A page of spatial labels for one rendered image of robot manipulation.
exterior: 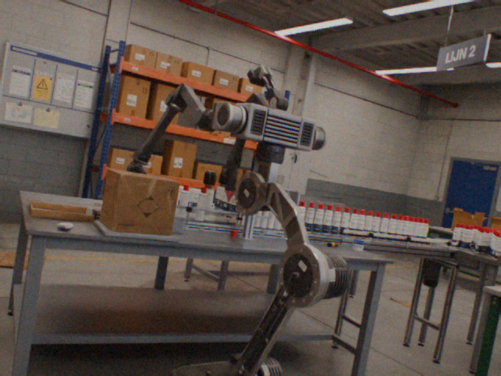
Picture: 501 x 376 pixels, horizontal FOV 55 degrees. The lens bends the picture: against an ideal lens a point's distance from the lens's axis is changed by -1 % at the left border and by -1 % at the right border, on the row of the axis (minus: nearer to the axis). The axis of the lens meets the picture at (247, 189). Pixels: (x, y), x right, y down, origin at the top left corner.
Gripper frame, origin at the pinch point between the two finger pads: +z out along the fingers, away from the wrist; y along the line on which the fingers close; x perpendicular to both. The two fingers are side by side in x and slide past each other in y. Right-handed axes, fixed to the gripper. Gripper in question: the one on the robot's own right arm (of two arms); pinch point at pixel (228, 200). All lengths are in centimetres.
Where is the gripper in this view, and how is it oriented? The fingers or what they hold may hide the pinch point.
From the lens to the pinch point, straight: 302.9
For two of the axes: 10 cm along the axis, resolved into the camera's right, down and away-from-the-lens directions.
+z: -1.8, 9.8, 0.8
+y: -8.8, -1.2, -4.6
